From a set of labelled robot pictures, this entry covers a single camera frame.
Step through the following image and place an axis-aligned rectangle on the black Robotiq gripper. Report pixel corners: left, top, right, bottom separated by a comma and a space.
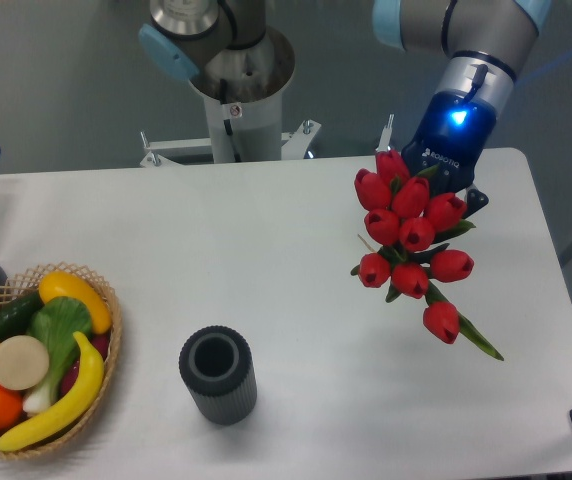
401, 92, 496, 218

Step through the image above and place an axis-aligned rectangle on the red tulip bouquet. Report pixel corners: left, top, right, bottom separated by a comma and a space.
351, 150, 503, 361

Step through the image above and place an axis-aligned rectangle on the dark grey ribbed vase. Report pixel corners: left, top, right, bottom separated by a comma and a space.
178, 325, 257, 425

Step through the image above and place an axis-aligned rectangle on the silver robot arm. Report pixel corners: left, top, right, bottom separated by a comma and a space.
138, 1, 550, 212

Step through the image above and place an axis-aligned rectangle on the dark red vegetable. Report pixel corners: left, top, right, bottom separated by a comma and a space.
59, 333, 110, 398

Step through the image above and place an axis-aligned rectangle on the green bok choy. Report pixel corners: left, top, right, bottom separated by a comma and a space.
23, 296, 92, 416

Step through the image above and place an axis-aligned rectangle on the yellow banana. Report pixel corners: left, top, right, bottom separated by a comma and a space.
0, 332, 104, 452

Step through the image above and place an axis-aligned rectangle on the woven wicker basket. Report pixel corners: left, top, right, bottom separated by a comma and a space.
0, 262, 122, 460

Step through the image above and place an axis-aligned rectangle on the green cucumber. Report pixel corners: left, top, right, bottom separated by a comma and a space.
0, 291, 44, 342

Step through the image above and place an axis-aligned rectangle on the beige round disc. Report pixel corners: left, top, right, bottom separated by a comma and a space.
0, 335, 50, 391

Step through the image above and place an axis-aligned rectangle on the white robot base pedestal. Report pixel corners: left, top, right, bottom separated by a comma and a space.
139, 25, 321, 163

